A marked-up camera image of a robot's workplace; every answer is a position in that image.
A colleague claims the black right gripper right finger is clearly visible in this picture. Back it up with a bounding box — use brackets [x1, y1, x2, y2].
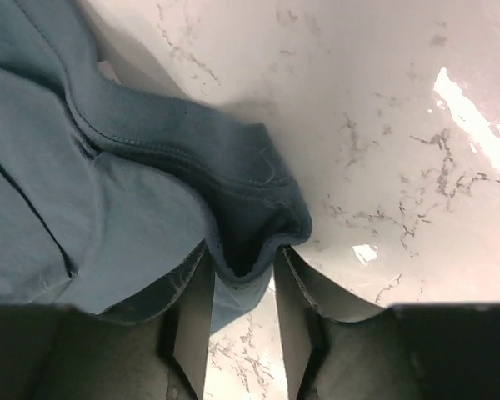
[273, 247, 500, 399]

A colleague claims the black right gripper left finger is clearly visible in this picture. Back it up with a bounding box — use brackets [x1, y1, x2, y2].
[0, 244, 215, 399]

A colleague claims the blue-grey t-shirt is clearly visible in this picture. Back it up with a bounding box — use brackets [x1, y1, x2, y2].
[0, 1, 312, 328]

